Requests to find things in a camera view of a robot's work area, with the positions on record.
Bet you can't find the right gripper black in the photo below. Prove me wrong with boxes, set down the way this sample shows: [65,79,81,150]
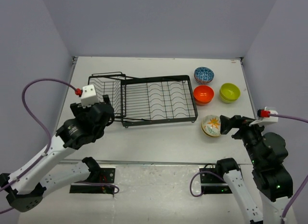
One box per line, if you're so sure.
[220,113,269,165]

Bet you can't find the white bowl yellow dots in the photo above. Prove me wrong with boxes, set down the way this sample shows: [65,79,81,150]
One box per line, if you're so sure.
[202,127,221,138]

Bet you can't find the white bowl leaf pattern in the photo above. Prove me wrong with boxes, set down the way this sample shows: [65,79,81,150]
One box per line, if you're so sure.
[201,115,221,131]

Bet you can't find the green bowl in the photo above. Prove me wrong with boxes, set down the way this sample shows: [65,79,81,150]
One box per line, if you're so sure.
[219,83,241,104]

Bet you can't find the orange bowl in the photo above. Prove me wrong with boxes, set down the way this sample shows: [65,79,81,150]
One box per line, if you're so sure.
[193,85,215,105]

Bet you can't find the blue patterned bowl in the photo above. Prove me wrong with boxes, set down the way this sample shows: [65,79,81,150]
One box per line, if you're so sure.
[194,67,215,85]

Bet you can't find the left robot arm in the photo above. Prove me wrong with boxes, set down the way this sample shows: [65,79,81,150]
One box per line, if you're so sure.
[0,95,115,212]

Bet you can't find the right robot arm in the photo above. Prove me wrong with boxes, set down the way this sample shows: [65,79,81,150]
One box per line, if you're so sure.
[215,110,293,224]

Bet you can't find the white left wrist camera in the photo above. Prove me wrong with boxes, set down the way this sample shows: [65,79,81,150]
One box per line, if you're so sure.
[80,84,99,107]

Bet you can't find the black wire dish rack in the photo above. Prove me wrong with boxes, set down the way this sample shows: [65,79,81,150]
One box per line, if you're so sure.
[88,72,198,128]

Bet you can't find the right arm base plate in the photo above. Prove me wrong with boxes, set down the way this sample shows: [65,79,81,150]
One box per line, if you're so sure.
[199,164,232,195]

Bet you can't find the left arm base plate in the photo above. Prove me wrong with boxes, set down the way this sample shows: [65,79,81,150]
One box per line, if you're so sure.
[69,167,118,196]

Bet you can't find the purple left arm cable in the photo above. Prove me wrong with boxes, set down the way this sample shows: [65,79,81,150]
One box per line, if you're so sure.
[0,78,120,214]

